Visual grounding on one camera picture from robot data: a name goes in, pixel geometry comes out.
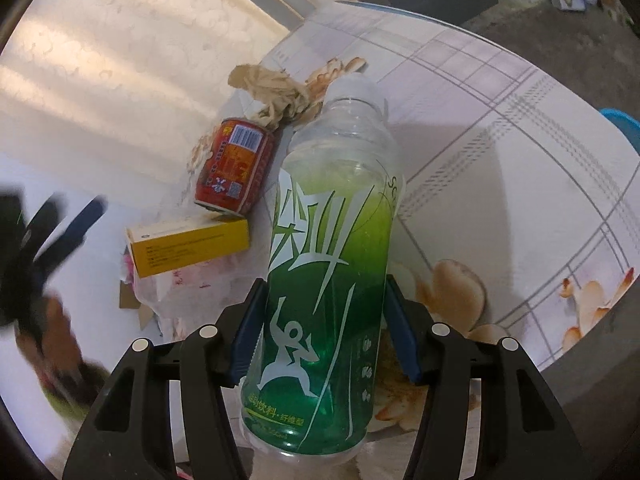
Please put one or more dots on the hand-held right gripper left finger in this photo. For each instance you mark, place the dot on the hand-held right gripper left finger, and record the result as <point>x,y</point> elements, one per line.
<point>247,330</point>

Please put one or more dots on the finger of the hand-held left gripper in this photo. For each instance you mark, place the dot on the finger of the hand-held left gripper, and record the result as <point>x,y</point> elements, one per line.
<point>47,220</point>
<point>87,217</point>

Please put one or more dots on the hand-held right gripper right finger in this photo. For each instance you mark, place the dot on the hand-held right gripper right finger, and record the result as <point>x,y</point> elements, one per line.
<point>402,330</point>

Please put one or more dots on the yellow cardboard box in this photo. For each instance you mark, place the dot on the yellow cardboard box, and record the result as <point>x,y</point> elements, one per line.
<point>190,247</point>

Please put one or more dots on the green plastic drink bottle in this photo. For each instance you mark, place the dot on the green plastic drink bottle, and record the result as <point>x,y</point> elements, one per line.
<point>325,260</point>

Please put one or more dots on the red drink can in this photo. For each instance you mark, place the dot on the red drink can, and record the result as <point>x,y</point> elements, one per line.
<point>235,165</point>

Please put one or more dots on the beige cloth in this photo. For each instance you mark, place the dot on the beige cloth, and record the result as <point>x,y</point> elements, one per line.
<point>275,90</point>

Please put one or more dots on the blue plastic basin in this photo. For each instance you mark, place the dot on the blue plastic basin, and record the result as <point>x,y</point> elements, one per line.
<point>625,122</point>

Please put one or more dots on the pink white plastic bag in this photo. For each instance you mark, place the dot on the pink white plastic bag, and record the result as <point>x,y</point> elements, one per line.
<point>185,295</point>

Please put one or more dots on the brown cardboard piece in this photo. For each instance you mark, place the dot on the brown cardboard piece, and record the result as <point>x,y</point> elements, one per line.
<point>129,301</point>

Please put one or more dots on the floral checked tablecloth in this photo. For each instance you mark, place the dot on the floral checked tablecloth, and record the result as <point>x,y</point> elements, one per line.
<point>475,135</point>

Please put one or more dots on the orange patterned box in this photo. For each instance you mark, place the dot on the orange patterned box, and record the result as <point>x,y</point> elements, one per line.
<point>617,0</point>

